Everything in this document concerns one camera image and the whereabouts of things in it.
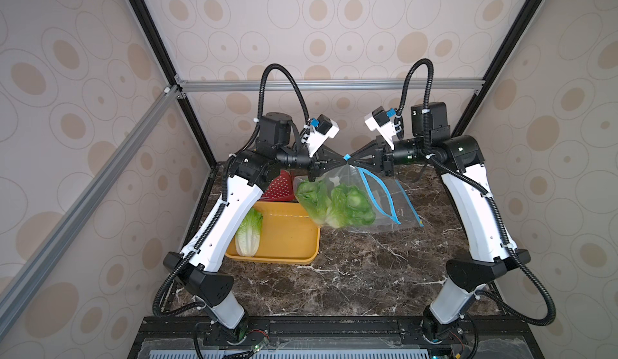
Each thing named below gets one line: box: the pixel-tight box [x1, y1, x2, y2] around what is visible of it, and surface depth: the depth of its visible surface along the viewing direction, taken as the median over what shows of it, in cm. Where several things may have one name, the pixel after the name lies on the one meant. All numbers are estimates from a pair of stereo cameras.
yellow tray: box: [225, 201, 321, 265], surface depth 94 cm
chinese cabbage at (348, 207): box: [325, 183, 376, 229], surface depth 71 cm
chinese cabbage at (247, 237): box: [234, 207, 264, 258], surface depth 89 cm
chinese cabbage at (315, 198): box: [296, 180, 332, 226], surface depth 79 cm
